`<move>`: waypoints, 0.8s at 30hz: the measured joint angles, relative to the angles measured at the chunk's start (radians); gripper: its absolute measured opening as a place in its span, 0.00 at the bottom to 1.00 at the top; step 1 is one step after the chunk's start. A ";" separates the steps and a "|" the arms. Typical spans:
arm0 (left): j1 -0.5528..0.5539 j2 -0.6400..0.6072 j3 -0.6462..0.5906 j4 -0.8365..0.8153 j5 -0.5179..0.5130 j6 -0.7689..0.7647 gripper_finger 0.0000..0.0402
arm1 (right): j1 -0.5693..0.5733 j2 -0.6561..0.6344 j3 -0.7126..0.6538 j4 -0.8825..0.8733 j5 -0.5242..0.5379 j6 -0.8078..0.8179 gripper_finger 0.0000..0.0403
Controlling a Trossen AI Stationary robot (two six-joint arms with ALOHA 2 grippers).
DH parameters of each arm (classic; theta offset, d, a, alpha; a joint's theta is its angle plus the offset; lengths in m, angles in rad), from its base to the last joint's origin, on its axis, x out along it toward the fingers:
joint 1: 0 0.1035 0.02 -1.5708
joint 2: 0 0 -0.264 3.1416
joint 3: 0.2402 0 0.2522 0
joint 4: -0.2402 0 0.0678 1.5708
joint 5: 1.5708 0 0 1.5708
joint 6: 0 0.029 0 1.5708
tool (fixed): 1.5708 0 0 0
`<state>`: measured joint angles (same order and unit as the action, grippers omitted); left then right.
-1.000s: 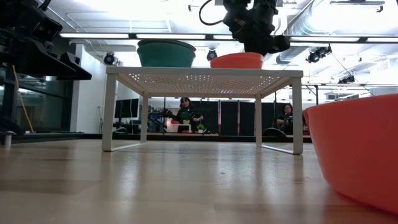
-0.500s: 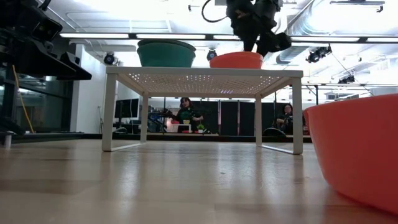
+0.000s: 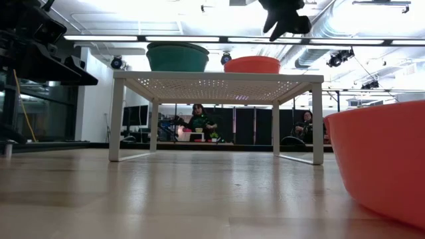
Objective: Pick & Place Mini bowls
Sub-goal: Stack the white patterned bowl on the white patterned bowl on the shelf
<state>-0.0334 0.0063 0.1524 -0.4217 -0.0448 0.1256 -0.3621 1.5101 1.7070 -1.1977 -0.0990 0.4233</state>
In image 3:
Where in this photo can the orange plastic mini bowl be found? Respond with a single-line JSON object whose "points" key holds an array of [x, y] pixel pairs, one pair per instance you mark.
{"points": [[382, 159], [252, 68]]}

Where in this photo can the teal patterned mini bowl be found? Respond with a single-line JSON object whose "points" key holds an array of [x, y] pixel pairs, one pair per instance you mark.
{"points": [[177, 61]]}

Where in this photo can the long ceiling light bar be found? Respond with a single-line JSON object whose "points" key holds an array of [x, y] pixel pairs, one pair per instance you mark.
{"points": [[99, 38]]}

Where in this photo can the black ceiling spotlight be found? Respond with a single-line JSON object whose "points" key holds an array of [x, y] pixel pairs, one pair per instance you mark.
{"points": [[370, 85], [338, 58], [225, 58], [116, 62]]}

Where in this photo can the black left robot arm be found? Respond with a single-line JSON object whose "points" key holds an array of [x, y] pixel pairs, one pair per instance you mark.
{"points": [[10, 53]]}

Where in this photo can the black room divider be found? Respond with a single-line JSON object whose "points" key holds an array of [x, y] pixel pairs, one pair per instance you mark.
{"points": [[245, 126]]}

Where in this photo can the silver ventilation duct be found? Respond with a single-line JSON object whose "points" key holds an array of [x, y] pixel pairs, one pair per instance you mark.
{"points": [[308, 58]]}

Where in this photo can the black computer monitor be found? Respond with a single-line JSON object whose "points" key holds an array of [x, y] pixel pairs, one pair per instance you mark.
{"points": [[134, 115]]}

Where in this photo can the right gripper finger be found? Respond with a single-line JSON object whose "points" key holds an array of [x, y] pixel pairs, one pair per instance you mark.
{"points": [[269, 21], [280, 31]]}

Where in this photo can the person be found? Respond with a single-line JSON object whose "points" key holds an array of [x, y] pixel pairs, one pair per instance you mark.
{"points": [[305, 127], [199, 121]]}

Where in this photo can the black aluminium table frame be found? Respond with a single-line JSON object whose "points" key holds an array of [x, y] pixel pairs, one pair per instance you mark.
{"points": [[199, 148]]}

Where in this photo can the yellow pole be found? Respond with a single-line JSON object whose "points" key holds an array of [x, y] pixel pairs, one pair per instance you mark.
{"points": [[25, 109]]}

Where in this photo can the white perforated metal rack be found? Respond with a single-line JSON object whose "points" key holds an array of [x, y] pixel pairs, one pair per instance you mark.
{"points": [[216, 77]]}

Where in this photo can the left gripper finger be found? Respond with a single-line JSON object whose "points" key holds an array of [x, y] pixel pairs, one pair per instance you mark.
{"points": [[53, 64], [83, 74]]}

